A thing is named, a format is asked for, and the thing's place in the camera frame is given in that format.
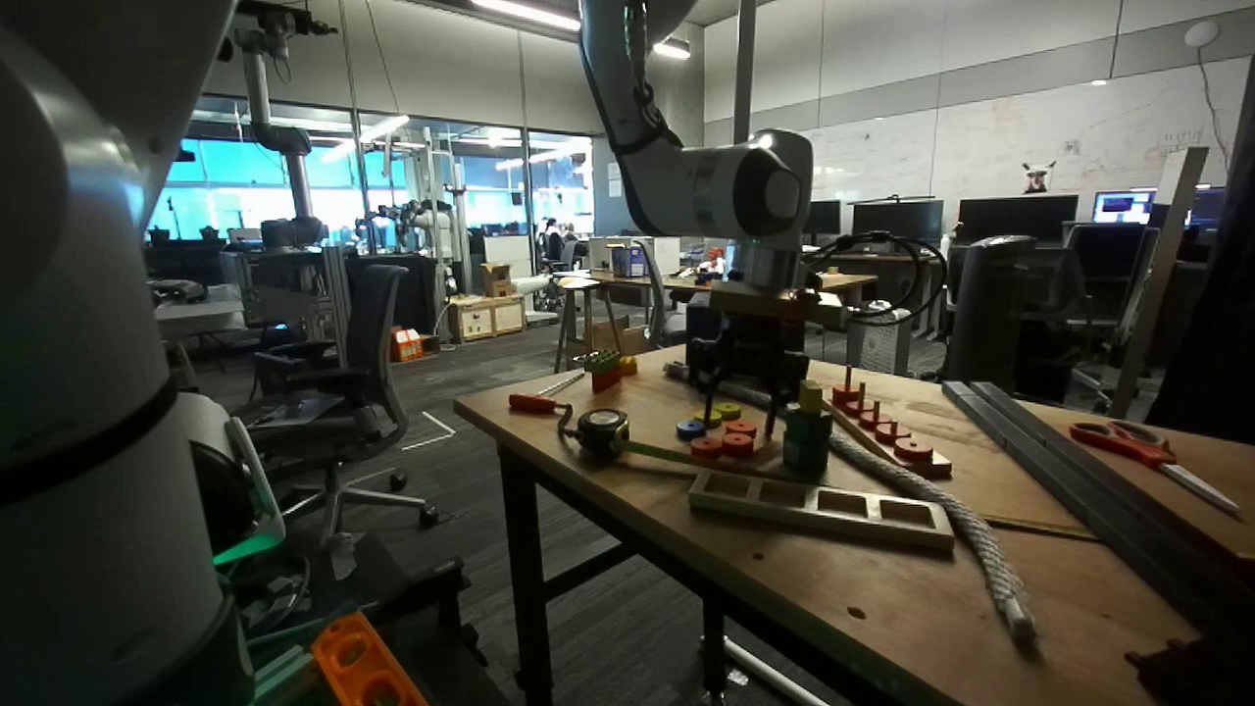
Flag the red peg board toy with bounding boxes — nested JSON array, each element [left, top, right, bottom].
[[826, 372, 954, 477]]

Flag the red handled tool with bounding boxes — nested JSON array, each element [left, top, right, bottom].
[[510, 390, 574, 415]]

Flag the wooden slotted tray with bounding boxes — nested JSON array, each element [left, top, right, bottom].
[[690, 475, 954, 558]]

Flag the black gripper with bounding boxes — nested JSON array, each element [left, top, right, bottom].
[[687, 290, 809, 439]]

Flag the black metal rail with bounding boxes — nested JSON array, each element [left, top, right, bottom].
[[940, 380, 1255, 645]]

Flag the red handled scissors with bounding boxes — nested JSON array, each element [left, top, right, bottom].
[[1072, 423, 1243, 517]]

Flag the black trash bin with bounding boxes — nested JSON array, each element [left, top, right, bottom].
[[946, 235, 1034, 385]]

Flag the yellow disc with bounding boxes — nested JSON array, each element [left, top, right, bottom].
[[707, 398, 742, 423]]

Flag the grey metal pole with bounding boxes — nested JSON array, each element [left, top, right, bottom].
[[733, 0, 755, 146]]

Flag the green block stack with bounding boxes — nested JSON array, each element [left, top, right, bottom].
[[784, 385, 830, 482]]

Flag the black office chair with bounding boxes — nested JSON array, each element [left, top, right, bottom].
[[240, 263, 438, 531]]

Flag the grey braided hose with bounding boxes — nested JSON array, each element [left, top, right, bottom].
[[661, 359, 1042, 653]]

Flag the red disc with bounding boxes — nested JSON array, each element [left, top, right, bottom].
[[720, 420, 755, 458]]

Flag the black tape measure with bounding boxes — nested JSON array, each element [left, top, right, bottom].
[[575, 406, 629, 467]]

